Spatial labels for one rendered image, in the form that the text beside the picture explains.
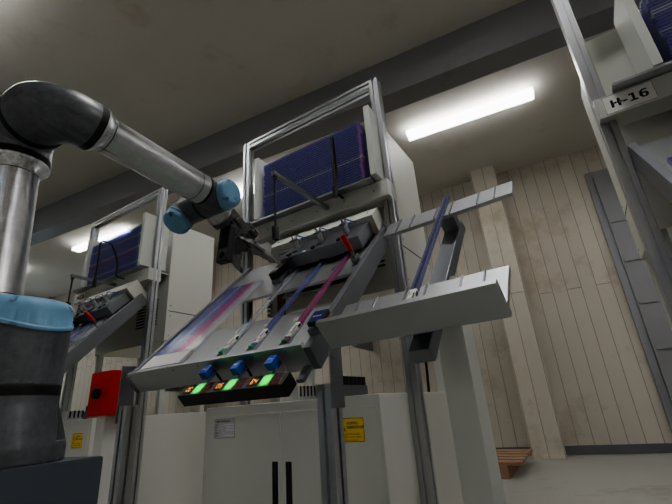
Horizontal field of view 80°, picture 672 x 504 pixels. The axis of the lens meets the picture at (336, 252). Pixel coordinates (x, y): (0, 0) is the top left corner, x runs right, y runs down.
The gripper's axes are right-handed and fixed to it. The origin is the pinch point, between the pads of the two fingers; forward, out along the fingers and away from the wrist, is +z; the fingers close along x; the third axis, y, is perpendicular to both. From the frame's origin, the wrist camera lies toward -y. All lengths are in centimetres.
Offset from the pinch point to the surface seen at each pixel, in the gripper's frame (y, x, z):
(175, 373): -35.5, 15.2, 2.2
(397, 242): 27, -35, 23
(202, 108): 241, 163, -33
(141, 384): -36.1, 32.7, 4.1
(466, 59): 245, -60, 33
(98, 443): -44, 74, 23
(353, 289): -8.1, -31.9, 10.4
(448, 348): -32, -60, 11
